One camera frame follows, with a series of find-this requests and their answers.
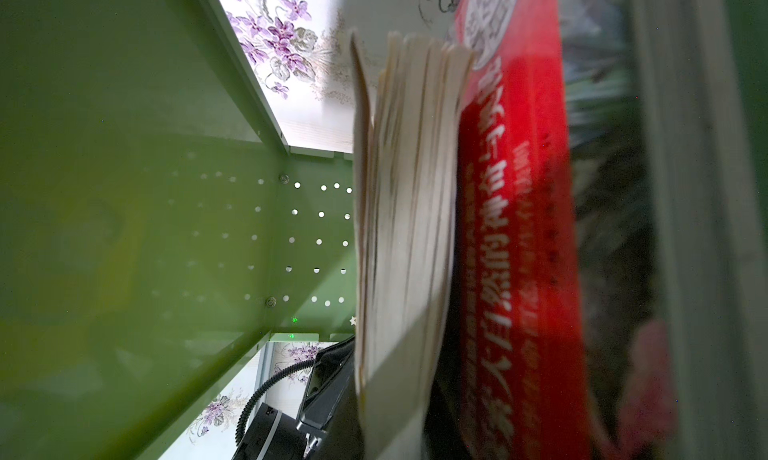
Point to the green nature encyclopedia book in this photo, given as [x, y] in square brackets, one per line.
[611, 283]

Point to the green metal bookshelf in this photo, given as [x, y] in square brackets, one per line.
[155, 228]

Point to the yellow cartoon cover book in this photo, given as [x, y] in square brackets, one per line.
[405, 163]

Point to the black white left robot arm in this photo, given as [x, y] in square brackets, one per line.
[265, 432]

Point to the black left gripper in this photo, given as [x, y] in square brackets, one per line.
[327, 413]

